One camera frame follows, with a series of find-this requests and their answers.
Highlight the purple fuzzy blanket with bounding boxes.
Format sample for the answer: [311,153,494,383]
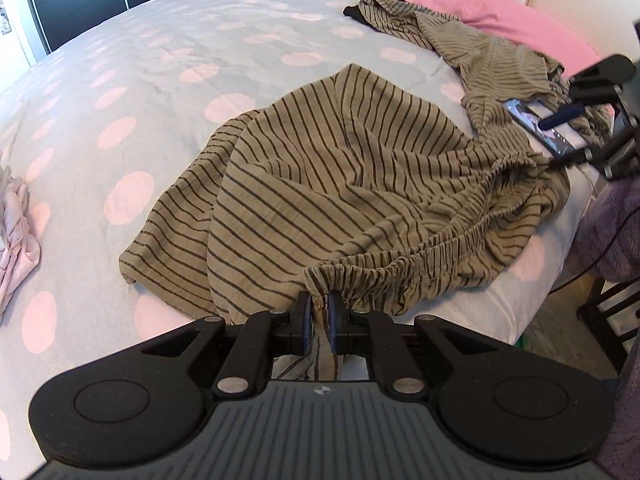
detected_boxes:
[575,172,640,480]

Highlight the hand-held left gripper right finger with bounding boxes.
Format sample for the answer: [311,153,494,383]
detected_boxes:
[327,292,506,397]

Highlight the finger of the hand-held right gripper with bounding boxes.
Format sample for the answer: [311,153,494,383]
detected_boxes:
[538,54,637,132]
[549,142,640,182]

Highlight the pink pillow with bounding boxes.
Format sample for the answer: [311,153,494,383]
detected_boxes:
[399,0,601,81]

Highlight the black chair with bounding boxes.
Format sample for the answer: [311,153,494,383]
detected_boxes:
[576,275,640,376]

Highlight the smartphone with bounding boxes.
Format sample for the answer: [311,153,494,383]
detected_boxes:
[502,98,576,157]

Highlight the bed with pink-dotted sheet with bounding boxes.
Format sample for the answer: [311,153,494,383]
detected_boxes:
[0,0,603,480]

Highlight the crumpled pink cloth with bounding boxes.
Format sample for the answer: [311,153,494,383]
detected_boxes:
[0,162,44,317]

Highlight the olive striped pants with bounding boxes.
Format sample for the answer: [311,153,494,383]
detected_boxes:
[119,63,572,382]

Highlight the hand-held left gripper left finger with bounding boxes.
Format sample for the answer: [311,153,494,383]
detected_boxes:
[136,291,313,397]

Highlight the olive striped shirt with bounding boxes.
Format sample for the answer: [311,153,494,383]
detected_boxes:
[343,0,614,147]

